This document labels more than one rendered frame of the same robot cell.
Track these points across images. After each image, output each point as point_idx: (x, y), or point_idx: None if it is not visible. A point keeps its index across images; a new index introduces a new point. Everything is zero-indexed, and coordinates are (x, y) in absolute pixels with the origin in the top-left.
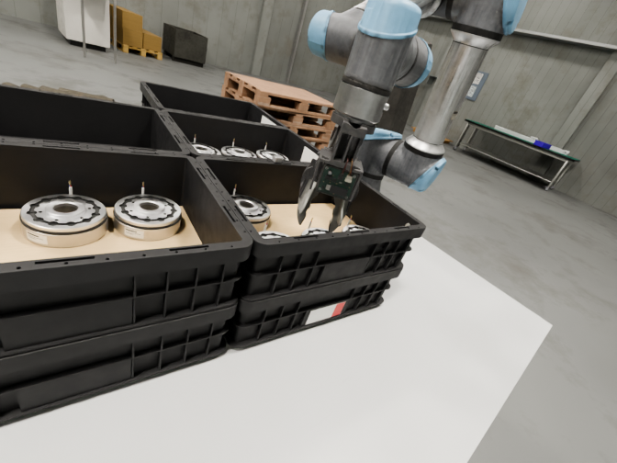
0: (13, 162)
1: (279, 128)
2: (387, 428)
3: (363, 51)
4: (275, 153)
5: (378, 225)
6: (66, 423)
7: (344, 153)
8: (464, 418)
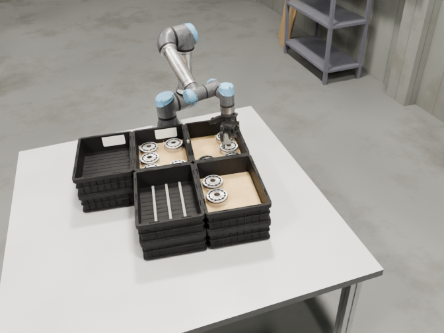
0: None
1: (134, 134)
2: (277, 162)
3: (230, 100)
4: (147, 145)
5: (217, 129)
6: None
7: (236, 121)
8: (278, 147)
